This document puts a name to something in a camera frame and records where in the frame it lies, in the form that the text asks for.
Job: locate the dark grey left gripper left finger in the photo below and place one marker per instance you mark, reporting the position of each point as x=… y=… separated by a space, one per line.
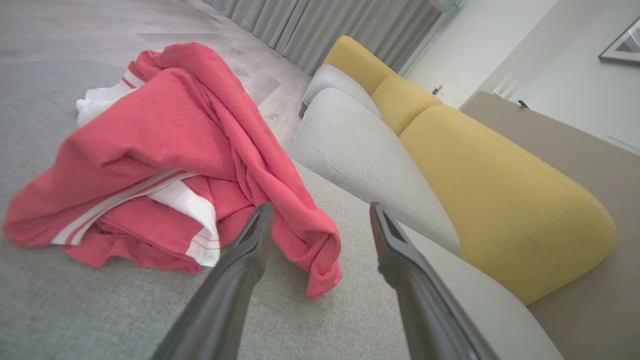
x=235 y=290

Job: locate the framed wall picture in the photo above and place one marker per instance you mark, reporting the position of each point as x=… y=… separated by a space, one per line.
x=625 y=47

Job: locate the grey sofa seat cushion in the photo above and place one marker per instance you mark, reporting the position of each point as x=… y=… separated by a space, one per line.
x=335 y=80
x=370 y=155

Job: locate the yellow sofa back cushion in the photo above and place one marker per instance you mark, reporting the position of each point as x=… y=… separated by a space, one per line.
x=500 y=200
x=400 y=100
x=355 y=60

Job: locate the grey and yellow sofa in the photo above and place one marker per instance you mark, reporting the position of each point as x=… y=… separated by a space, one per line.
x=75 y=310

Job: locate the red white basketball jersey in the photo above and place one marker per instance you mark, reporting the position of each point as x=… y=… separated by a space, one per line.
x=150 y=130

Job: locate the grey pleated curtain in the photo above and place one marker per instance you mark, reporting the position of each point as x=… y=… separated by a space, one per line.
x=340 y=30

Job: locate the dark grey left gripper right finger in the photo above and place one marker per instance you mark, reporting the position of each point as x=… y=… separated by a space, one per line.
x=425 y=310

